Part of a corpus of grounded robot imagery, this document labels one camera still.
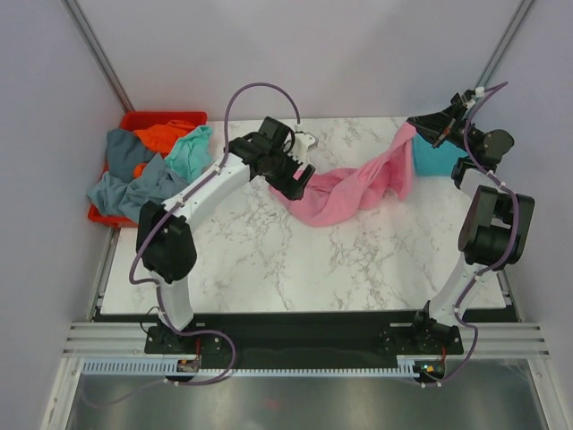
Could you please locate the orange t shirt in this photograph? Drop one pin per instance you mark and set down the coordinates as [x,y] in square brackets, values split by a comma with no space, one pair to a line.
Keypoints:
[161,139]

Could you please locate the frame post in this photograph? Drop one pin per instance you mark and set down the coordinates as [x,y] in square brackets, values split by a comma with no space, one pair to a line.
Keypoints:
[505,42]
[90,39]

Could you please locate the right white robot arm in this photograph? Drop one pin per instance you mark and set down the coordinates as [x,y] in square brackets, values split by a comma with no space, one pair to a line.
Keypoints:
[494,232]

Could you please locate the pink t shirt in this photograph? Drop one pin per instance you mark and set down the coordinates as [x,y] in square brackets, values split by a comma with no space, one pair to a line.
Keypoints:
[339,194]

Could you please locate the right frame post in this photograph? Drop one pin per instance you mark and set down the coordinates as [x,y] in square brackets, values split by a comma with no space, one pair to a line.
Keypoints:
[505,42]

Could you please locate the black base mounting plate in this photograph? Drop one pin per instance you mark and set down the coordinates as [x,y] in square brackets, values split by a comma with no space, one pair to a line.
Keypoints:
[297,339]

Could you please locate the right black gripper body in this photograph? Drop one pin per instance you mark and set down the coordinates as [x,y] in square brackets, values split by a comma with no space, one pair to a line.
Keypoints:
[457,133]

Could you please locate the mint green t shirt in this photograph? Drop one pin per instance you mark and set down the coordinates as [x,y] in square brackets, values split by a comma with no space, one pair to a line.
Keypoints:
[190,155]

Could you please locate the white slotted cable duct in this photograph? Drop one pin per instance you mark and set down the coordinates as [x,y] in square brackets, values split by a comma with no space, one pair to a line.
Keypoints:
[177,367]

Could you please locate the folded teal t shirt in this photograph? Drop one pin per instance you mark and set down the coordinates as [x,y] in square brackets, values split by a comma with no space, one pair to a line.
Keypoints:
[429,161]

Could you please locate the grey blue t shirt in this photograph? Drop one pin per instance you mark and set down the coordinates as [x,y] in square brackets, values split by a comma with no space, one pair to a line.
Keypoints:
[134,176]

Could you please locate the left frame post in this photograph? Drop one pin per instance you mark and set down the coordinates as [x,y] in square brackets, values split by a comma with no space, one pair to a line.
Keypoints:
[90,39]

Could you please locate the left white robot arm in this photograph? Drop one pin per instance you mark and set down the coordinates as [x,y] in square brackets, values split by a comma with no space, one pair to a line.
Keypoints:
[165,244]

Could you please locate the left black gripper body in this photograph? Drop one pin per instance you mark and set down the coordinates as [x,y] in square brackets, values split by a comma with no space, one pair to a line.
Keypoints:
[281,171]

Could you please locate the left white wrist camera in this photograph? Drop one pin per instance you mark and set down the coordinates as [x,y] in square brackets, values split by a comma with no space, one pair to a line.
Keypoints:
[304,143]

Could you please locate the aluminium extrusion rail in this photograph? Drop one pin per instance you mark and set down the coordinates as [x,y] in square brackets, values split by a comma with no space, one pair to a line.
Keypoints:
[125,339]

